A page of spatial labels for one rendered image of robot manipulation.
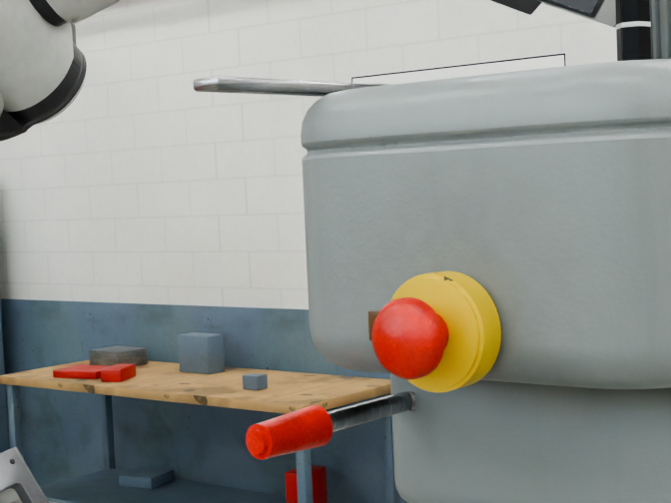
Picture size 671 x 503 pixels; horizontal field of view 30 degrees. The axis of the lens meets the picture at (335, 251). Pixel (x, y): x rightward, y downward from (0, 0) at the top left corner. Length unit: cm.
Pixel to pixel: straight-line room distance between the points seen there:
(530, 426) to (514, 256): 15
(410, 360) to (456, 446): 18
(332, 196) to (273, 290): 599
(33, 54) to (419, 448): 41
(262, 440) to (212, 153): 627
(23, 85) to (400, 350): 46
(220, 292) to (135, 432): 113
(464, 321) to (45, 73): 46
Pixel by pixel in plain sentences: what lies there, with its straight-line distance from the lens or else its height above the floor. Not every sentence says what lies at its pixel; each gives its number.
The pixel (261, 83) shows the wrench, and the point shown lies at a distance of 70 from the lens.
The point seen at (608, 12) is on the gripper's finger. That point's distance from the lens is 87.
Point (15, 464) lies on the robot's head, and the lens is 70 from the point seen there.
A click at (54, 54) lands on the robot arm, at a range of 97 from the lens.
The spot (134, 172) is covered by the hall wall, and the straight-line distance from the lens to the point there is 739.
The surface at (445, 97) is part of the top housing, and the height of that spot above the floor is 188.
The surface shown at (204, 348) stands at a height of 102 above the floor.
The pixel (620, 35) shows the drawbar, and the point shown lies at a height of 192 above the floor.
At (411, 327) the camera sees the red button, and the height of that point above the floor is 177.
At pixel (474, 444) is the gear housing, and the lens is 77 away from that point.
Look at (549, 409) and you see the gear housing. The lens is 73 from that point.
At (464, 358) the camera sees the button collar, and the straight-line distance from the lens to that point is 62.
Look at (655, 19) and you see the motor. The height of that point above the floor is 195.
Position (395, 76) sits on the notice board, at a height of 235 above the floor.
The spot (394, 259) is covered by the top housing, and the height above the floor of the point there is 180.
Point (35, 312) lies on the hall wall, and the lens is 817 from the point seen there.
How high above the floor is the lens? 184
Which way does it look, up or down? 3 degrees down
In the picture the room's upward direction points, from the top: 3 degrees counter-clockwise
